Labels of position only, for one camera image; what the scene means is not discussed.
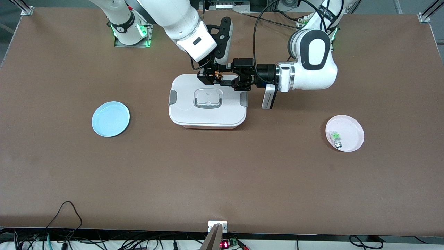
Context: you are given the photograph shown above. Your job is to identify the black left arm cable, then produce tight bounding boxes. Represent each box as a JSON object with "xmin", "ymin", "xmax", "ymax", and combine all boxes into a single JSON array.
[{"xmin": 253, "ymin": 0, "xmax": 330, "ymax": 66}]

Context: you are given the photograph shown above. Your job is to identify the white lidded box grey clips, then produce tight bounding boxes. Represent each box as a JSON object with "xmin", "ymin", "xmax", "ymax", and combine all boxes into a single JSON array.
[{"xmin": 169, "ymin": 74, "xmax": 248, "ymax": 130}]

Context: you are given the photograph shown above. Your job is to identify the black coiled cable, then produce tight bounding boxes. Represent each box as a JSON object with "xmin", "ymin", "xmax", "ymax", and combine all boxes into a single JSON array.
[{"xmin": 349, "ymin": 235, "xmax": 384, "ymax": 250}]

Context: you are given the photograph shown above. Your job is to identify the black looped cable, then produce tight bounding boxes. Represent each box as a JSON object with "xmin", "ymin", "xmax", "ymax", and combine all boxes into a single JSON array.
[{"xmin": 45, "ymin": 201, "xmax": 83, "ymax": 243}]

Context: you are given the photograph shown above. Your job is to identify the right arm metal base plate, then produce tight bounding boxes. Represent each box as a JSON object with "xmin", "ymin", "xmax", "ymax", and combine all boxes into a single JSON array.
[{"xmin": 114, "ymin": 14, "xmax": 155, "ymax": 48}]

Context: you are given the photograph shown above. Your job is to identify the grey slanted bar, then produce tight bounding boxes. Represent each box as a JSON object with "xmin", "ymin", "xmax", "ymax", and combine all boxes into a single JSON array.
[{"xmin": 200, "ymin": 224, "xmax": 224, "ymax": 250}]

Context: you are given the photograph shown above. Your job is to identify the white power strip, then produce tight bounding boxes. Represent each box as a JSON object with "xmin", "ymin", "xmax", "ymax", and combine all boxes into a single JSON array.
[{"xmin": 212, "ymin": 1, "xmax": 250, "ymax": 10}]

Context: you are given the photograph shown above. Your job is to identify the black cables to arm base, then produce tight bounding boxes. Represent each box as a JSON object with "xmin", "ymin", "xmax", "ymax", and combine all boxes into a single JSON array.
[{"xmin": 241, "ymin": 11, "xmax": 303, "ymax": 27}]

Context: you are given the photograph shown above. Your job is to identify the pink round plate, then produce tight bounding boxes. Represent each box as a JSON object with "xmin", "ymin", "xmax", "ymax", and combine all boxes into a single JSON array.
[{"xmin": 325, "ymin": 115, "xmax": 365, "ymax": 152}]

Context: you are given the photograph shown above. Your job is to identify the light blue round plate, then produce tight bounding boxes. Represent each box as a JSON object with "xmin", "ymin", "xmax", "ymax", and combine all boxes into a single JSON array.
[{"xmin": 92, "ymin": 101, "xmax": 130, "ymax": 138}]

